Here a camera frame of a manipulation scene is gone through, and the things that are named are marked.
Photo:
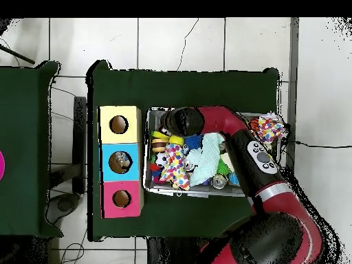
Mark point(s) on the colourful polka-dot cloth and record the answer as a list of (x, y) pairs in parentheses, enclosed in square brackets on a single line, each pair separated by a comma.
[(175, 168)]

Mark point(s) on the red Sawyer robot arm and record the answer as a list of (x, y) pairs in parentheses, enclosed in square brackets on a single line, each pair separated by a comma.
[(225, 121)]

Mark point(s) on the wooden box with three holes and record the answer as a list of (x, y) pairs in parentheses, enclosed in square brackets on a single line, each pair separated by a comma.
[(133, 154)]

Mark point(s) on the shallow clear mesh bin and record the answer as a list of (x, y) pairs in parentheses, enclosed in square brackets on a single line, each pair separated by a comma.
[(157, 190)]

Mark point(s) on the yellow ball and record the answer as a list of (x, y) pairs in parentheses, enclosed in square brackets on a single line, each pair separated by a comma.
[(176, 140)]

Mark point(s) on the wooden burger toy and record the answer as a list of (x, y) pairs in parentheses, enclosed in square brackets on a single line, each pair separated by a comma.
[(159, 144)]

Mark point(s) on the small soccer ball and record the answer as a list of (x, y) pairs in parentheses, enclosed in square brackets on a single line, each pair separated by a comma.
[(160, 159)]

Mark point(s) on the mint green knit cloth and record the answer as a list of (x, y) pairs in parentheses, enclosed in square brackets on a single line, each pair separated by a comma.
[(206, 157)]

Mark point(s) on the cream cloth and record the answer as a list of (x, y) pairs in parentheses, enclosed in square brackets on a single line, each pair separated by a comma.
[(226, 163)]

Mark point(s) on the dark green tablecloth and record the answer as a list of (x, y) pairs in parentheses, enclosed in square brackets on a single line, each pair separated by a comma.
[(137, 88)]

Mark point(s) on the black floor stand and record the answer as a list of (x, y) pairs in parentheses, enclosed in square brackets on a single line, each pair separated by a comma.
[(80, 143)]

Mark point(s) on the dark green side table cloth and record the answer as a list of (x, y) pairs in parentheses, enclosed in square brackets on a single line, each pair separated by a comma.
[(33, 165)]

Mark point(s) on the black tripod leg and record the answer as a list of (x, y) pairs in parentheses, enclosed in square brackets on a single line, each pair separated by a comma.
[(16, 55)]

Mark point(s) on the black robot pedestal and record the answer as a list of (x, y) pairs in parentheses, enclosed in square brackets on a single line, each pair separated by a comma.
[(176, 253)]

